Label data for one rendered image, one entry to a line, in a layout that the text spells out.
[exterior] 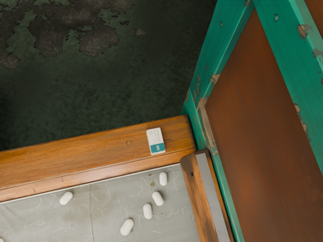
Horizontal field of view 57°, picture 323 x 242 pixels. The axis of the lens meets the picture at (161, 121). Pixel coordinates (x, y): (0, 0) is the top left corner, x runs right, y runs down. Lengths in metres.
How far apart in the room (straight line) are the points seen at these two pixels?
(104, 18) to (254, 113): 1.55
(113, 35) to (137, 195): 1.24
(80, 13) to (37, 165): 1.31
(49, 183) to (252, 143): 0.49
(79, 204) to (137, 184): 0.14
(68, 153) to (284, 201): 0.51
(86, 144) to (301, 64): 0.56
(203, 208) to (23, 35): 1.54
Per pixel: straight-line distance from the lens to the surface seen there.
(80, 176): 0.75
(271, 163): 0.43
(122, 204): 0.75
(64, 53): 1.80
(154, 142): 0.72
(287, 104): 0.36
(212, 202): 0.64
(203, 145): 0.70
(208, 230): 0.66
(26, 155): 0.79
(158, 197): 0.73
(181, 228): 0.75
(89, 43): 1.81
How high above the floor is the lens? 1.48
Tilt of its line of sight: 70 degrees down
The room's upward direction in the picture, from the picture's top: 10 degrees clockwise
